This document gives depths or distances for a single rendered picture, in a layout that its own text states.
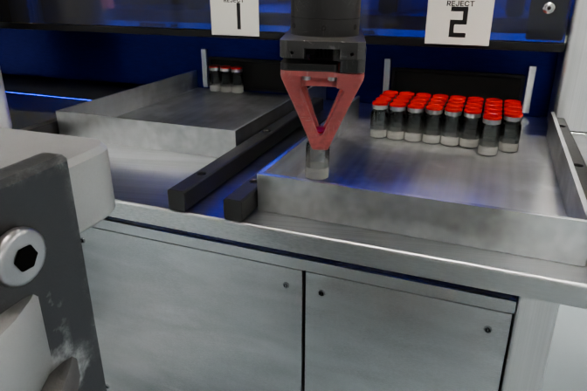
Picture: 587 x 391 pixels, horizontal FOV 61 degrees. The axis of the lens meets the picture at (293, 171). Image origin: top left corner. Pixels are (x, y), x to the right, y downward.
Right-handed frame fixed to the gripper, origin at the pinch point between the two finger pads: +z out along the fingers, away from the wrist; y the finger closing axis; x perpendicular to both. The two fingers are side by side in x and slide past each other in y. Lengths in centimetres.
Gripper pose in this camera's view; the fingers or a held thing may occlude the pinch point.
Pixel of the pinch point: (321, 137)
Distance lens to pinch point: 45.6
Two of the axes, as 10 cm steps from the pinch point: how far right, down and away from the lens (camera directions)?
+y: 0.9, -3.7, 9.3
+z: -0.2, 9.3, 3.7
